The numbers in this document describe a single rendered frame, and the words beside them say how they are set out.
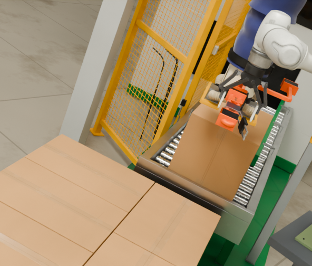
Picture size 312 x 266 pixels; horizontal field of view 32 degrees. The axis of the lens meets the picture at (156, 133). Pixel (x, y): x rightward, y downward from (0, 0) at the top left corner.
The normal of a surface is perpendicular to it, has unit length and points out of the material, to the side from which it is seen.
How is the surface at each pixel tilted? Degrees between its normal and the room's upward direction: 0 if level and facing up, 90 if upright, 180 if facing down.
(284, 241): 0
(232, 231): 90
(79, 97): 90
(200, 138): 90
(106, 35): 90
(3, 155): 0
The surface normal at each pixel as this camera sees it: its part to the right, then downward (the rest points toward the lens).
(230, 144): -0.32, 0.29
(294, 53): -0.10, 0.42
